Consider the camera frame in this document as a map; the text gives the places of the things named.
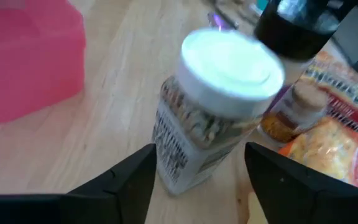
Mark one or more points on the orange ramen packet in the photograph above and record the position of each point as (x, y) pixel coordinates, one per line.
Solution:
(322, 149)

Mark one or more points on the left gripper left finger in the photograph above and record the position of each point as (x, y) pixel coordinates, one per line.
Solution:
(113, 199)

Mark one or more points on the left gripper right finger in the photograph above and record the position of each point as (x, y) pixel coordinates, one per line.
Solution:
(281, 193)

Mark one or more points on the red ramen packet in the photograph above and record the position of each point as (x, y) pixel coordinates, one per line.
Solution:
(350, 112)

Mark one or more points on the white-lid spice jar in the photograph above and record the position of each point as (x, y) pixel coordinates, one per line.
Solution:
(228, 68)

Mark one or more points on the black-lid purple-label spice jar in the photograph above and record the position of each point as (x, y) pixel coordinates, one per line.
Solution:
(291, 31)

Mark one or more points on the pink plastic tray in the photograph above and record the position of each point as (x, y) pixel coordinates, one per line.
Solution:
(26, 62)

